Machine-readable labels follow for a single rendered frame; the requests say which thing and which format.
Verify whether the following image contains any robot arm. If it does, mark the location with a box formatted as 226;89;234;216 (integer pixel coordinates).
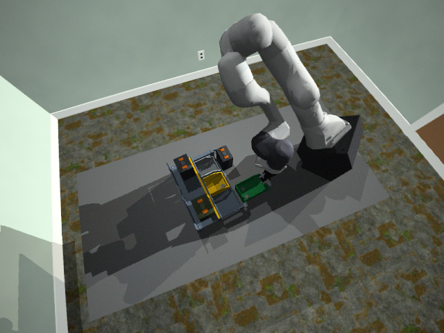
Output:
218;13;352;174

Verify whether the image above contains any grey open bin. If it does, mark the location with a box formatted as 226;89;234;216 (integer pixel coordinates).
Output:
194;157;220;179

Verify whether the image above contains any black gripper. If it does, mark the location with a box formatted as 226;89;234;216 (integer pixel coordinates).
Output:
259;170;277;185

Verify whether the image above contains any green bin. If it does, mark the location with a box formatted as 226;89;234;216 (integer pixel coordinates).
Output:
235;174;269;203

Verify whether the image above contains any yellow open bin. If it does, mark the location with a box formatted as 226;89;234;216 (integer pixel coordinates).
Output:
203;172;229;197

